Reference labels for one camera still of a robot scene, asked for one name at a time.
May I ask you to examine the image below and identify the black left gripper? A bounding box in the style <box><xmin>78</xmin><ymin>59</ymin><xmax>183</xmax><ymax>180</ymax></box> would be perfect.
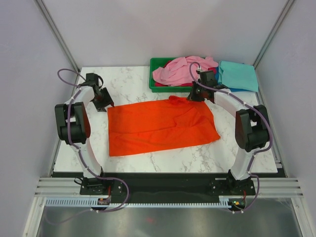
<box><xmin>92</xmin><ymin>87</ymin><xmax>115</xmax><ymax>113</ymax></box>

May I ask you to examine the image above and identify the orange t shirt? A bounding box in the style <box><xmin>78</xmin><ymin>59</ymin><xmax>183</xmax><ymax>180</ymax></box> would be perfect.
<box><xmin>108</xmin><ymin>96</ymin><xmax>221</xmax><ymax>157</ymax></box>

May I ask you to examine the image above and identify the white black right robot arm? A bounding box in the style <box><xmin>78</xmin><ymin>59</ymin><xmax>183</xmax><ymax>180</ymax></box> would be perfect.
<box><xmin>188</xmin><ymin>68</ymin><xmax>273</xmax><ymax>195</ymax></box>

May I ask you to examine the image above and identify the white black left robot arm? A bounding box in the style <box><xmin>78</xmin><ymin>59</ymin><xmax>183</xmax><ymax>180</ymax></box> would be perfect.
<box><xmin>55</xmin><ymin>73</ymin><xmax>115</xmax><ymax>195</ymax></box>

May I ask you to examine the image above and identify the pink t shirt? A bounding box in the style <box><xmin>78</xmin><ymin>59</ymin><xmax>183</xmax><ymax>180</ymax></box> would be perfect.
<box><xmin>152</xmin><ymin>56</ymin><xmax>219</xmax><ymax>87</ymax></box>

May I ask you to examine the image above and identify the blue folded t shirt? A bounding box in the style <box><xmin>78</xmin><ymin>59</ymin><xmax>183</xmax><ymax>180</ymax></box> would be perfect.
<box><xmin>213</xmin><ymin>66</ymin><xmax>257</xmax><ymax>94</ymax></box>

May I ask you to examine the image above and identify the teal folded t shirt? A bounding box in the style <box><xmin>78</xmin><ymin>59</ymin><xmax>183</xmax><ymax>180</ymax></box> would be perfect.
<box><xmin>218</xmin><ymin>60</ymin><xmax>259</xmax><ymax>93</ymax></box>

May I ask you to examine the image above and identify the green plastic bin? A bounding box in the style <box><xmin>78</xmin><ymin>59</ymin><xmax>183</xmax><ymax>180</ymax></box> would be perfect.
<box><xmin>149</xmin><ymin>57</ymin><xmax>215</xmax><ymax>93</ymax></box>

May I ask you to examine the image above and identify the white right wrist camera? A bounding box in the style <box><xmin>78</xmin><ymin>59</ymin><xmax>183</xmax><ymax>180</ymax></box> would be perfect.
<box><xmin>196</xmin><ymin>66</ymin><xmax>203</xmax><ymax>75</ymax></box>

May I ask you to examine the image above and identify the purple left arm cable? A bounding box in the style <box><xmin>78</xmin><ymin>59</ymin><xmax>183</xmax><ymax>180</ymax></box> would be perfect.
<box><xmin>57</xmin><ymin>68</ymin><xmax>104</xmax><ymax>181</ymax></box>

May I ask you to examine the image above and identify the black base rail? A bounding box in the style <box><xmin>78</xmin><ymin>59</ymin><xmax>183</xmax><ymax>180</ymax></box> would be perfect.
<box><xmin>79</xmin><ymin>171</ymin><xmax>257</xmax><ymax>204</ymax></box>

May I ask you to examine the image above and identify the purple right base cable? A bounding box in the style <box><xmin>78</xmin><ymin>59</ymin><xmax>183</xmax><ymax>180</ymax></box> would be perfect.
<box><xmin>223</xmin><ymin>174</ymin><xmax>260</xmax><ymax>214</ymax></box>

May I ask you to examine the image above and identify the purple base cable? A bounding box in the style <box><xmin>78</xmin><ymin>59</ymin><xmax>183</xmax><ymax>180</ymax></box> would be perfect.
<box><xmin>223</xmin><ymin>174</ymin><xmax>260</xmax><ymax>214</ymax></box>
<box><xmin>44</xmin><ymin>177</ymin><xmax>131</xmax><ymax>227</ymax></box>

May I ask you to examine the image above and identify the white slotted cable duct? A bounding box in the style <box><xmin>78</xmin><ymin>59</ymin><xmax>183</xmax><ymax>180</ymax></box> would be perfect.
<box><xmin>44</xmin><ymin>195</ymin><xmax>247</xmax><ymax>208</ymax></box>

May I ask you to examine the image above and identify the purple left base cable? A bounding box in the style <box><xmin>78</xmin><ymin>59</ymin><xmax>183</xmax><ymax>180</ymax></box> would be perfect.
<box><xmin>44</xmin><ymin>177</ymin><xmax>131</xmax><ymax>227</ymax></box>

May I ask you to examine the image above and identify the left aluminium frame post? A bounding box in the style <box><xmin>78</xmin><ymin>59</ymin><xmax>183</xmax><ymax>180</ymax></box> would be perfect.
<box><xmin>34</xmin><ymin>0</ymin><xmax>80</xmax><ymax>72</ymax></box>

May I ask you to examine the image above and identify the aluminium frame post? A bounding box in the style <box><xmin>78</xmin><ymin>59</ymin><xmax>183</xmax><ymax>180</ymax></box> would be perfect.
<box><xmin>253</xmin><ymin>0</ymin><xmax>296</xmax><ymax>69</ymax></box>
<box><xmin>34</xmin><ymin>0</ymin><xmax>80</xmax><ymax>72</ymax></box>

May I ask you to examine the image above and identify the right aluminium frame post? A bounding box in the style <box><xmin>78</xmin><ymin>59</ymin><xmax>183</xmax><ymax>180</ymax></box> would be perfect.
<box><xmin>253</xmin><ymin>0</ymin><xmax>296</xmax><ymax>69</ymax></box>

